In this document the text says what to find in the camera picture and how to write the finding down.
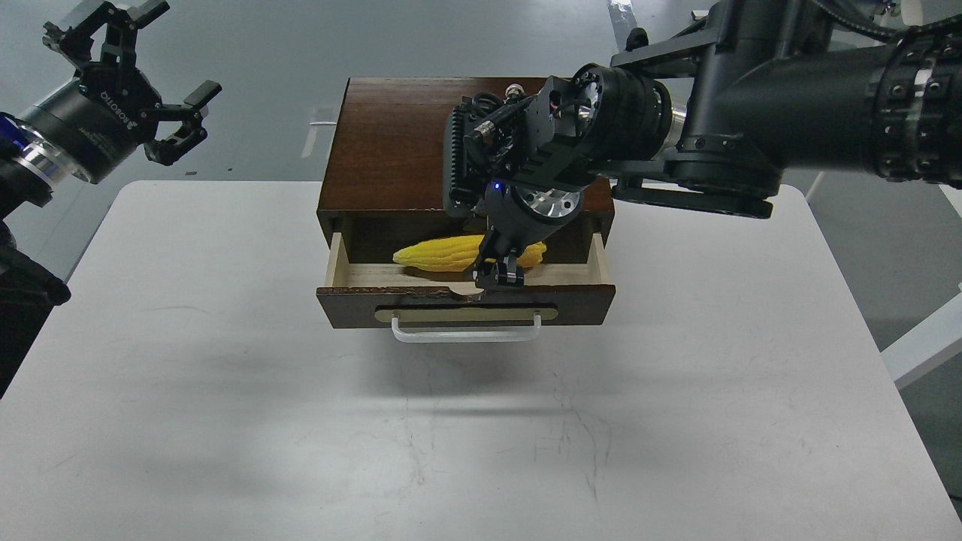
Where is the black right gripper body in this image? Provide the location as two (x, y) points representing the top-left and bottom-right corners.
(478, 179), (584, 261)

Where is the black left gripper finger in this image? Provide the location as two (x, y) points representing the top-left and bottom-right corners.
(42, 1), (171, 76)
(143, 80), (223, 167)

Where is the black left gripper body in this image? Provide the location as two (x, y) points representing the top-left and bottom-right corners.
(20, 68), (162, 183)

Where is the yellow corn cob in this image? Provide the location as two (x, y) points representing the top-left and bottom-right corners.
(392, 234), (548, 274)

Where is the wooden drawer with white handle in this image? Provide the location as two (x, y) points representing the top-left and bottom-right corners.
(316, 234), (616, 343)

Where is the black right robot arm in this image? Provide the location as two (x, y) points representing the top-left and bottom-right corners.
(443, 1), (961, 290)

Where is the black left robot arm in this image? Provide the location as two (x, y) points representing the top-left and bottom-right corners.
(2, 1), (221, 391)

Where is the dark wooden drawer cabinet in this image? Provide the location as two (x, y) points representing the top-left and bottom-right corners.
(316, 77), (616, 265)

